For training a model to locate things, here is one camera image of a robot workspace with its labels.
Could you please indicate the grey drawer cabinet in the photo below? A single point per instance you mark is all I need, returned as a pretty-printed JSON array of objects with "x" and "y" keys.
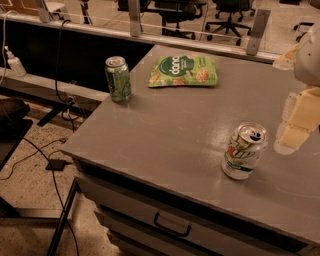
[{"x": 162, "y": 152}]

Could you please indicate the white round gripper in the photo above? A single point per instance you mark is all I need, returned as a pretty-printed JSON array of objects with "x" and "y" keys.
[{"x": 308, "y": 61}]

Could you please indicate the white pump bottle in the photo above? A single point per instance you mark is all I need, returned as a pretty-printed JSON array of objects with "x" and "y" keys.
[{"x": 15, "y": 63}]

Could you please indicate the green rice chip bag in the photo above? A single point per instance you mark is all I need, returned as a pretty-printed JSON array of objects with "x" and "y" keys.
[{"x": 183, "y": 70}]

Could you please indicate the metal bracket post centre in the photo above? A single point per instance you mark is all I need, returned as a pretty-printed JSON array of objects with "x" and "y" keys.
[{"x": 134, "y": 15}]

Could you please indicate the black drawer handle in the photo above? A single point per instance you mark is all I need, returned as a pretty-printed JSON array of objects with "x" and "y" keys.
[{"x": 171, "y": 228}]

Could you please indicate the black power adapter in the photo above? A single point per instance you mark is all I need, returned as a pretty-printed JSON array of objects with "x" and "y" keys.
[{"x": 56, "y": 165}]

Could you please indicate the metal bracket post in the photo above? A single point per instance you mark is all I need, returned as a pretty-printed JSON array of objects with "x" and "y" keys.
[
  {"x": 134, "y": 15},
  {"x": 259, "y": 26}
]

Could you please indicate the black office chair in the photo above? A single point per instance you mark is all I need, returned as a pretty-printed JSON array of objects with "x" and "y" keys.
[
  {"x": 235, "y": 9},
  {"x": 173, "y": 12}
]

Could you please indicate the white 7up soda can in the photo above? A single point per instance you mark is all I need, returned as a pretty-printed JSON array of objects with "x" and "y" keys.
[{"x": 246, "y": 145}]

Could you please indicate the green soda can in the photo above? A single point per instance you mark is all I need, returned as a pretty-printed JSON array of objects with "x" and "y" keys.
[{"x": 118, "y": 78}]

